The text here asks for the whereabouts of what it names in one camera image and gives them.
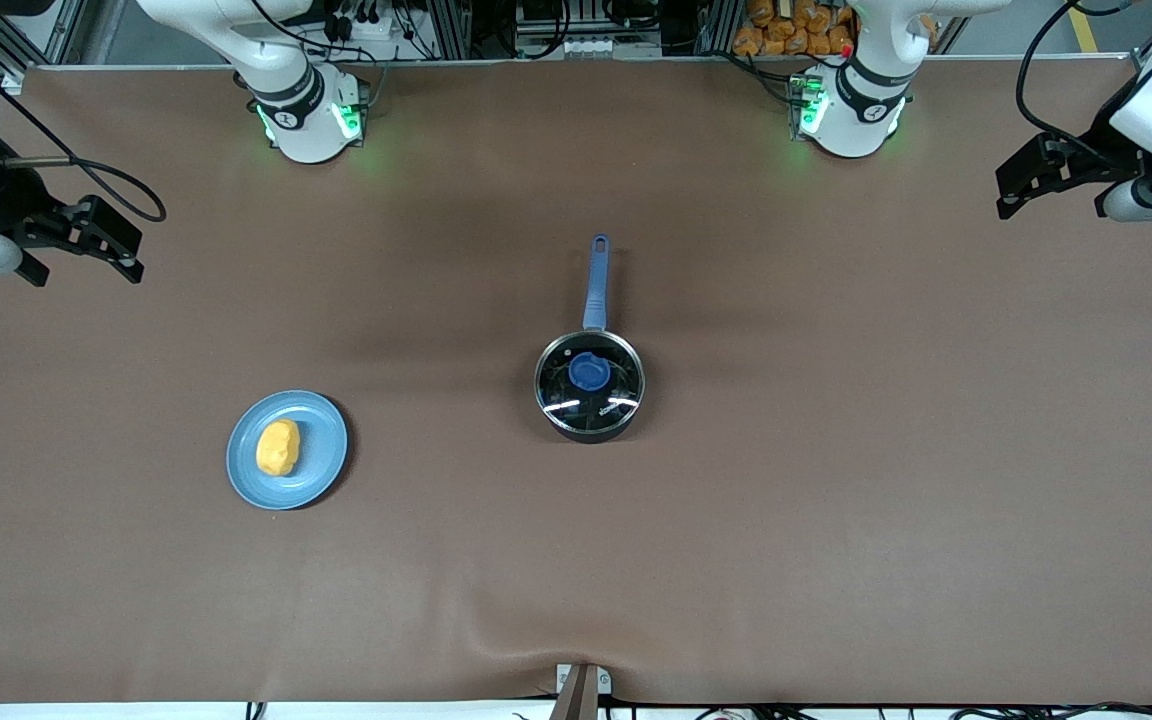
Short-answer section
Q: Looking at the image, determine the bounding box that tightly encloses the yellow potato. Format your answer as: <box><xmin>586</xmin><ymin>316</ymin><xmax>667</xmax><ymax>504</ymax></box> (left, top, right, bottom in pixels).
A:
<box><xmin>256</xmin><ymin>419</ymin><xmax>301</xmax><ymax>477</ymax></box>

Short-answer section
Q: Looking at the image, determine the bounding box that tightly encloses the glass lid with blue knob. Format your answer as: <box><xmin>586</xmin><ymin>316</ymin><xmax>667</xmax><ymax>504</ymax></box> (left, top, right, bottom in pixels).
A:
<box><xmin>535</xmin><ymin>332</ymin><xmax>646</xmax><ymax>436</ymax></box>

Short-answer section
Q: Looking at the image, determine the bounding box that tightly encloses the orange items box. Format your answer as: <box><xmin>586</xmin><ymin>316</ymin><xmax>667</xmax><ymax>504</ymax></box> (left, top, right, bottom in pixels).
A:
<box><xmin>733</xmin><ymin>0</ymin><xmax>855</xmax><ymax>58</ymax></box>

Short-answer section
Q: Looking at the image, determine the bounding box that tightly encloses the blue plate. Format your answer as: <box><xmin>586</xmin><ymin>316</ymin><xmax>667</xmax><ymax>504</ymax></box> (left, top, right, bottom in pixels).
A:
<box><xmin>226</xmin><ymin>390</ymin><xmax>349</xmax><ymax>511</ymax></box>

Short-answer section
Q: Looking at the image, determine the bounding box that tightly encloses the white power strip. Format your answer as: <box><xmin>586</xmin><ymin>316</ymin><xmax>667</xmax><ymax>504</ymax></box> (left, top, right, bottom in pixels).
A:
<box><xmin>321</xmin><ymin>0</ymin><xmax>409</xmax><ymax>46</ymax></box>

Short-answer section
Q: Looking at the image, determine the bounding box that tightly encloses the brown table mat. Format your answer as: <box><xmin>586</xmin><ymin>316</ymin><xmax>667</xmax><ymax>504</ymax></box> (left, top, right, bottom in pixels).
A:
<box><xmin>0</xmin><ymin>60</ymin><xmax>1152</xmax><ymax>706</ymax></box>

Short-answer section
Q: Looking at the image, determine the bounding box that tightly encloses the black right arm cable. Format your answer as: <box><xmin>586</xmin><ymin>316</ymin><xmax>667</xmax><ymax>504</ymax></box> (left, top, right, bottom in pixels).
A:
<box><xmin>0</xmin><ymin>20</ymin><xmax>169</xmax><ymax>223</ymax></box>

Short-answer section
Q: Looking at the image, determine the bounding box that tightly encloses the aluminium frame post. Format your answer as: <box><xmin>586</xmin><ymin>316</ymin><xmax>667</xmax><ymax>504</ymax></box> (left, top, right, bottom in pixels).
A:
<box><xmin>433</xmin><ymin>0</ymin><xmax>474</xmax><ymax>59</ymax></box>
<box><xmin>701</xmin><ymin>0</ymin><xmax>740</xmax><ymax>56</ymax></box>

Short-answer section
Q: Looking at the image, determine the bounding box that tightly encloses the black saucepan with blue handle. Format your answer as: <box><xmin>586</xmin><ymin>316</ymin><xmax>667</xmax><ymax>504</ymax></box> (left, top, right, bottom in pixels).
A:
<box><xmin>534</xmin><ymin>235</ymin><xmax>647</xmax><ymax>444</ymax></box>

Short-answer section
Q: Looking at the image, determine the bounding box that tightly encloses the metal table edge bracket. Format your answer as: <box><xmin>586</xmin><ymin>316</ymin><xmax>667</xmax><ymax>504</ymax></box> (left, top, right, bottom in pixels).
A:
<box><xmin>556</xmin><ymin>663</ymin><xmax>612</xmax><ymax>720</ymax></box>

